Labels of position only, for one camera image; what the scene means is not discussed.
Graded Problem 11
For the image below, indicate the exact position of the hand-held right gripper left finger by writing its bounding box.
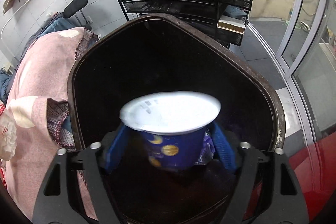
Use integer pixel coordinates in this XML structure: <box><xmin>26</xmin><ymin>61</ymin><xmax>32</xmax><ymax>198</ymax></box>
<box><xmin>31</xmin><ymin>124</ymin><xmax>130</xmax><ymax>224</ymax></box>

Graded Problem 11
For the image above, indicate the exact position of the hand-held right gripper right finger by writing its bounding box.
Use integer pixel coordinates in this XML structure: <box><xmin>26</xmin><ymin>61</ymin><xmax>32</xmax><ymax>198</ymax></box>
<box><xmin>211</xmin><ymin>122</ymin><xmax>306</xmax><ymax>224</ymax></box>

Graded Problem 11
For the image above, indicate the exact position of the purple plastic bag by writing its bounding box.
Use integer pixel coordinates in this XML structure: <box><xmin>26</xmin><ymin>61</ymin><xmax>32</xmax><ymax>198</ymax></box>
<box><xmin>194</xmin><ymin>132</ymin><xmax>216</xmax><ymax>165</ymax></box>

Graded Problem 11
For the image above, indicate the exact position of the white lid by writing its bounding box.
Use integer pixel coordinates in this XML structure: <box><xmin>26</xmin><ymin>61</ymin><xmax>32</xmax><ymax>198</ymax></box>
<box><xmin>119</xmin><ymin>91</ymin><xmax>221</xmax><ymax>171</ymax></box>

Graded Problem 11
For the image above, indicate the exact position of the black trash bin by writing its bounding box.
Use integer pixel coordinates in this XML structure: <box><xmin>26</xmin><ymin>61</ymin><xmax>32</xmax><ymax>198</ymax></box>
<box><xmin>67</xmin><ymin>13</ymin><xmax>286</xmax><ymax>224</ymax></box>

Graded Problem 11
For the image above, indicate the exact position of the pink polka dot blanket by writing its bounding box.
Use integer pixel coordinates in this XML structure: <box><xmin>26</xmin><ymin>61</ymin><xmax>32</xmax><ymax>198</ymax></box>
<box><xmin>0</xmin><ymin>27</ymin><xmax>101</xmax><ymax>224</ymax></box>

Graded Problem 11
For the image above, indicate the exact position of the glass sliding door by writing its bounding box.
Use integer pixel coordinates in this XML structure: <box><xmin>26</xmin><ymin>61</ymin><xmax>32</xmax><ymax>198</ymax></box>
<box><xmin>248</xmin><ymin>0</ymin><xmax>336</xmax><ymax>146</ymax></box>

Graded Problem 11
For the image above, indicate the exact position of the dark blue massage bed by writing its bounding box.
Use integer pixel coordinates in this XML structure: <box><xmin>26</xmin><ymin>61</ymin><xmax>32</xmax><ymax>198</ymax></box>
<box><xmin>0</xmin><ymin>12</ymin><xmax>92</xmax><ymax>105</ymax></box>

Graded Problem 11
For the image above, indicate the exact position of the white curved pipe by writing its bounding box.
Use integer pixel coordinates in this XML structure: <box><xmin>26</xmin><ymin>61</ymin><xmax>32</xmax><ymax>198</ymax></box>
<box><xmin>0</xmin><ymin>0</ymin><xmax>43</xmax><ymax>41</ymax></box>

